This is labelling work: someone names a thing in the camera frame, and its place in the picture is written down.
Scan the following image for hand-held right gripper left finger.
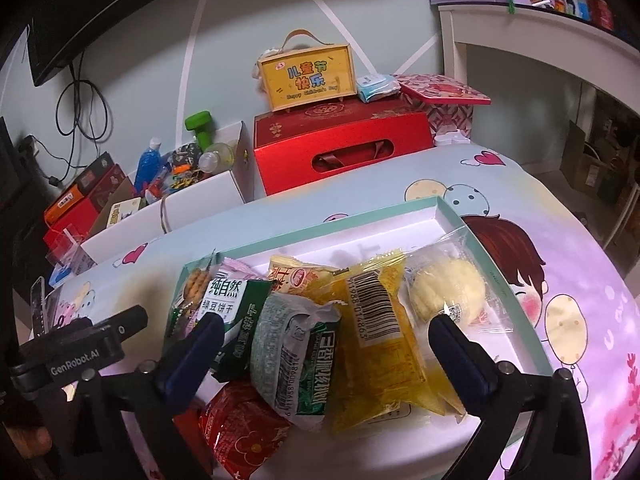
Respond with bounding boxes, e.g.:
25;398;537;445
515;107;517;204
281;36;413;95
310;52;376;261
65;312;226;480

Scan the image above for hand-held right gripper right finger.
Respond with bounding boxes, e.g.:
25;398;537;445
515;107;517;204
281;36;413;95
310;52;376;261
427;314;593;480

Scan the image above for green white biscuit packet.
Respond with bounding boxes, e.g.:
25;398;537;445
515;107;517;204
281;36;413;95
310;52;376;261
167;250;273;383

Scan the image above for clear packet with cream bun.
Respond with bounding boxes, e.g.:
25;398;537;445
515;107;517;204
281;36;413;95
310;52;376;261
402;227;516;341

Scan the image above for yellow clear snack packet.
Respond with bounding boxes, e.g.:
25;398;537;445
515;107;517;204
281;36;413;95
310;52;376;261
305;255;466;433

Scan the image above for red flower-print snack packet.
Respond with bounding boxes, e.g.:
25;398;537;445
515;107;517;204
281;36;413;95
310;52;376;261
197;380;296;480

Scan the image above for green silver snack packet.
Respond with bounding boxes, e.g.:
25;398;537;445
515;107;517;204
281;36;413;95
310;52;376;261
249;292;342;433

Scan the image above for lilac pink snack packet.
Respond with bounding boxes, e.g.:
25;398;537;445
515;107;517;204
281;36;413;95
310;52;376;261
220;257;261;281

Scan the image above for orange printed snack packet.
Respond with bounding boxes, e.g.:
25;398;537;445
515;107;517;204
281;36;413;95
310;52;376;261
265;254;351;306

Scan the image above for teal shallow cardboard tray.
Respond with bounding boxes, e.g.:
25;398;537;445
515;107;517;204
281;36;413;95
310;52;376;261
170;195;556;466

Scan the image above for smartphone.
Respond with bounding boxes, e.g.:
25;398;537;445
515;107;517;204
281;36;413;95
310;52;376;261
29;275;48;336

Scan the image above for blue white pack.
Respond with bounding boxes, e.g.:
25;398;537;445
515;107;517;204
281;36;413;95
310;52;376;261
49;260;96;288

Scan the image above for clear plastic container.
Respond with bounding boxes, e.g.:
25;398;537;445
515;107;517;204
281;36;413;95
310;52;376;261
45;230;83;266

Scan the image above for red cardboard box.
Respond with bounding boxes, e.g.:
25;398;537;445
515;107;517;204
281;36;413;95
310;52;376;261
42;195;131;256

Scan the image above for orange box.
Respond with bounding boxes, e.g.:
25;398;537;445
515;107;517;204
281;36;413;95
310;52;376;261
44;185;81;226

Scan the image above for small yellow white box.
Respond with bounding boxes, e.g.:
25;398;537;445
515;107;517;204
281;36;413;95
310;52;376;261
106;196;146;231

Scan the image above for white cardboard box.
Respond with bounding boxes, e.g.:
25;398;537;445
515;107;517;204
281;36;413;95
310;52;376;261
80;120;256;263

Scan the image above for black cabinet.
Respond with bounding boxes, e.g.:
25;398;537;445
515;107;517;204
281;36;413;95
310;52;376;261
0;115;31;261

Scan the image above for dark brown box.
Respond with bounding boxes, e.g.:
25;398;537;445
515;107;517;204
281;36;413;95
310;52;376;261
75;152;128;196

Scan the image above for colourful toy clutter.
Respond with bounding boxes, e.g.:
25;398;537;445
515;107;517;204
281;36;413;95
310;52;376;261
147;142;211;196

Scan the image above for blue plastic bottle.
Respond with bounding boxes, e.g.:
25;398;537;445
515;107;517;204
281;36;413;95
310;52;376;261
134;137;163;196

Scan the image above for red gift box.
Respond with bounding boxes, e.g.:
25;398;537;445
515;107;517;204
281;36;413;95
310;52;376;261
252;97;435;196

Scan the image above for brown cardboard boxes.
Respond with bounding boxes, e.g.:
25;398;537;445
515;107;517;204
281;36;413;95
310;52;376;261
560;120;631;206

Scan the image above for green dumbbell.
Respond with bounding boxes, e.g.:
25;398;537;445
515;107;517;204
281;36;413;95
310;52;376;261
184;111;216;153

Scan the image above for pink red patterned box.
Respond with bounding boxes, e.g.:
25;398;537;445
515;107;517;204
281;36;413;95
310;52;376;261
392;74;493;143

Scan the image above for light blue wipes pack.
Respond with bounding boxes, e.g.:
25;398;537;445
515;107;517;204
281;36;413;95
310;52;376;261
355;74;402;103

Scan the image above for white shelf desk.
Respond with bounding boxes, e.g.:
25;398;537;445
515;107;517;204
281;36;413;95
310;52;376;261
437;2;640;281

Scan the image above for black monitor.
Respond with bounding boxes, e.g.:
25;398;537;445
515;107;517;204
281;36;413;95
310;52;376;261
27;0;261;86

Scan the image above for black cables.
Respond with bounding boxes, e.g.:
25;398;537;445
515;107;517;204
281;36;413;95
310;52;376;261
17;62;108;188

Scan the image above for yellow gift box with handle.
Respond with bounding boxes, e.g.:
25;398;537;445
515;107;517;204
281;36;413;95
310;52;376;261
256;30;358;112

